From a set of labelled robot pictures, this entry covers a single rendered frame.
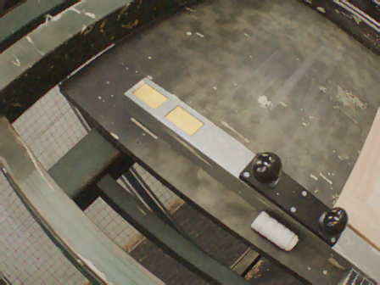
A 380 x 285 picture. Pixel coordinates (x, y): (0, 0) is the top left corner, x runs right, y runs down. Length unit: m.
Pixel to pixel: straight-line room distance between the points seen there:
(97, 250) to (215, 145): 0.24
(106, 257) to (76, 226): 0.06
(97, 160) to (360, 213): 0.47
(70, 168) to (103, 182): 0.07
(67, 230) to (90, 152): 0.20
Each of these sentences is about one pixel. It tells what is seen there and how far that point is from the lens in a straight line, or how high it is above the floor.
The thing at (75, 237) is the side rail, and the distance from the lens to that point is 0.49.
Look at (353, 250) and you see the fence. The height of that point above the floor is 1.31.
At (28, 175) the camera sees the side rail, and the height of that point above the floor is 1.69.
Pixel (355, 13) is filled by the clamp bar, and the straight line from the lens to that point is 1.06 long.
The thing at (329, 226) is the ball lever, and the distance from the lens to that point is 0.43.
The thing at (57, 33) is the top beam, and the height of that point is 1.88.
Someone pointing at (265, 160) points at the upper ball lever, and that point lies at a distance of 0.43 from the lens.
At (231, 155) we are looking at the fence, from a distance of 0.57.
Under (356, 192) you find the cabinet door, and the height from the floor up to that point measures 1.33.
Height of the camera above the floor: 1.69
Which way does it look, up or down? 12 degrees down
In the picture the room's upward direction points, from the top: 36 degrees counter-clockwise
